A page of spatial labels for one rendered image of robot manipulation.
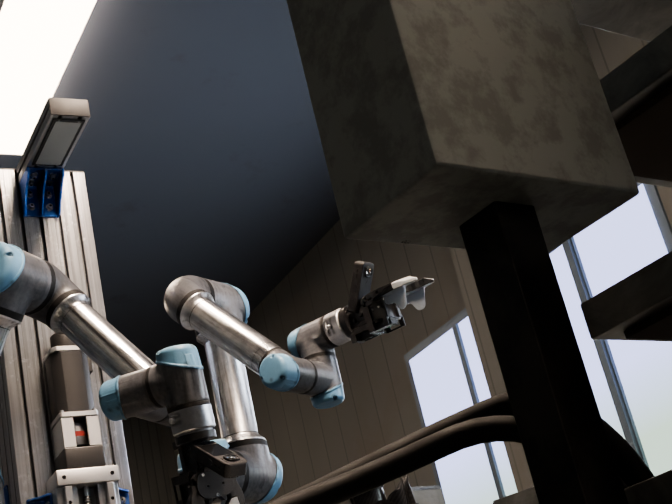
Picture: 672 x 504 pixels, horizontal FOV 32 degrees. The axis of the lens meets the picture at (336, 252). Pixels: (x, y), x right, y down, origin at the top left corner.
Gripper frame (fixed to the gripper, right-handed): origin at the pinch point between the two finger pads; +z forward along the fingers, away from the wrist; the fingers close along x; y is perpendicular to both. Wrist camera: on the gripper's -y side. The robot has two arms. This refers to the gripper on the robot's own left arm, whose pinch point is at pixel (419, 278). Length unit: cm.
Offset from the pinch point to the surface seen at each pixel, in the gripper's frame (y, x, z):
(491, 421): 44, 93, 50
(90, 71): -184, -137, -188
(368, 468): 45, 99, 36
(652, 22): -9, 42, 73
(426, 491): 46, 56, 18
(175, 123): -175, -200, -199
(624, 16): -10, 48, 71
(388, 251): -114, -339, -187
